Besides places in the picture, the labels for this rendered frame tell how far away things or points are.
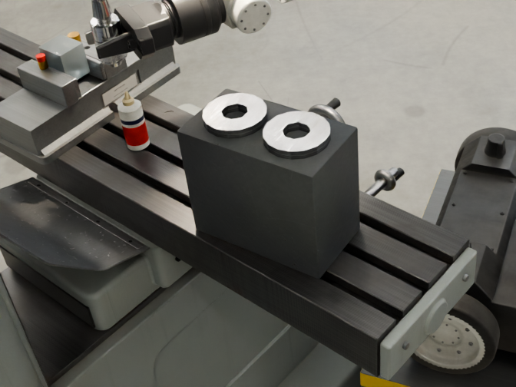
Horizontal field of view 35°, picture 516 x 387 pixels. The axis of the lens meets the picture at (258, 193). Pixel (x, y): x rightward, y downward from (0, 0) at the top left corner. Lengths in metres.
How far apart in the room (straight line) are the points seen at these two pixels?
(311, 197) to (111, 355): 0.53
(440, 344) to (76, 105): 0.83
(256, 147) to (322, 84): 2.16
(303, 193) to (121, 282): 0.43
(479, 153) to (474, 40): 1.65
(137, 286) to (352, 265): 0.41
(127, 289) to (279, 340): 0.55
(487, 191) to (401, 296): 0.73
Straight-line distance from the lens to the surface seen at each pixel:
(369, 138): 2.94
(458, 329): 1.64
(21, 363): 1.24
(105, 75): 1.51
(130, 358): 1.48
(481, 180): 1.86
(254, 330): 1.77
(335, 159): 1.08
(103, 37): 1.34
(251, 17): 1.38
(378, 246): 1.21
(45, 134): 1.46
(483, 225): 1.75
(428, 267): 1.18
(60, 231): 1.41
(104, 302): 1.38
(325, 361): 1.99
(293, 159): 1.06
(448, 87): 3.21
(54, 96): 1.48
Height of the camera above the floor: 1.77
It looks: 40 degrees down
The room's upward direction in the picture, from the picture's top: 7 degrees counter-clockwise
